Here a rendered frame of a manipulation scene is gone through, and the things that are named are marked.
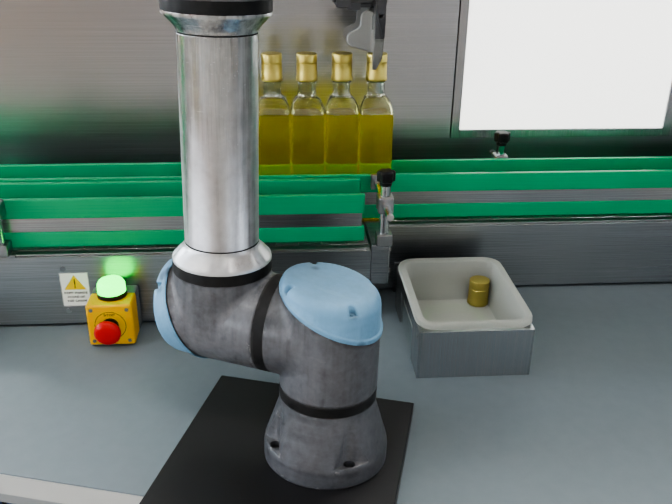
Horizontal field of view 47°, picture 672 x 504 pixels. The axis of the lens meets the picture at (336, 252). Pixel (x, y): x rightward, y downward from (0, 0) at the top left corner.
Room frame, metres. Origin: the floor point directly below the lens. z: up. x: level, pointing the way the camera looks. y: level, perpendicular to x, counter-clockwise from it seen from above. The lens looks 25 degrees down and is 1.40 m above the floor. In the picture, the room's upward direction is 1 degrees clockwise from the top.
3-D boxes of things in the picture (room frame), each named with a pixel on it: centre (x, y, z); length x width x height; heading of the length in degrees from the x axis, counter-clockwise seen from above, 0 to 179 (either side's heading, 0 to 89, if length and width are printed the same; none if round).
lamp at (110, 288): (1.06, 0.35, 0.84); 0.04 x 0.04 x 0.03
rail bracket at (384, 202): (1.16, -0.07, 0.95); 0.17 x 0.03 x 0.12; 5
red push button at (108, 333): (1.01, 0.35, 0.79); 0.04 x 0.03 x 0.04; 95
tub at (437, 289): (1.07, -0.20, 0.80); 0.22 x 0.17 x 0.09; 5
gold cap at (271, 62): (1.27, 0.11, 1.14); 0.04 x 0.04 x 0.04
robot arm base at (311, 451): (0.76, 0.01, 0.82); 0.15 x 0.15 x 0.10
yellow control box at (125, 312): (1.06, 0.35, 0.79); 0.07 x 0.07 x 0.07; 5
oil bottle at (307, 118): (1.27, 0.05, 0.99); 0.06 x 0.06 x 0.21; 6
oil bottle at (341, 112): (1.28, -0.01, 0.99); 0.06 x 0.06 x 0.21; 4
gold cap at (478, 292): (1.15, -0.24, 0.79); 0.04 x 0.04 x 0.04
